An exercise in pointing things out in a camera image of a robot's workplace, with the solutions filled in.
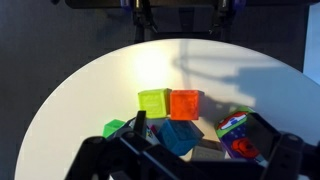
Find grey brown block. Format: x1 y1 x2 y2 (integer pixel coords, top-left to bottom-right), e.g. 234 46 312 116
191 139 226 162

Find orange blue bar clamp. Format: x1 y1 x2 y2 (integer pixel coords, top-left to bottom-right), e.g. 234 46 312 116
209 0 247 33
121 0 158 35

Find yellow block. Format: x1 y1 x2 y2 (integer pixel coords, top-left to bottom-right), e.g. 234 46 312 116
137 88 173 119

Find purple green picture block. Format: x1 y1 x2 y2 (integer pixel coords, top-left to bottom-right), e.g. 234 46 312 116
214 105 268 167

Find orange block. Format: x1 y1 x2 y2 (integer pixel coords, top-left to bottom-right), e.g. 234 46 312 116
169 89 201 121

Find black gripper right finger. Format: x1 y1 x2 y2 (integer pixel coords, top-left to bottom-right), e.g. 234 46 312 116
245 112 320 180

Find teal blue block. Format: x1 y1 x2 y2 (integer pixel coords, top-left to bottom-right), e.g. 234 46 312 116
156 119 205 157

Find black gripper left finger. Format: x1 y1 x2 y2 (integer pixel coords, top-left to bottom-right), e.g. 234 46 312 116
64 110 214 180

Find black robot stand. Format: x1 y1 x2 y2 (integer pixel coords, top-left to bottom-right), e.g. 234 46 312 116
133 5 234 44

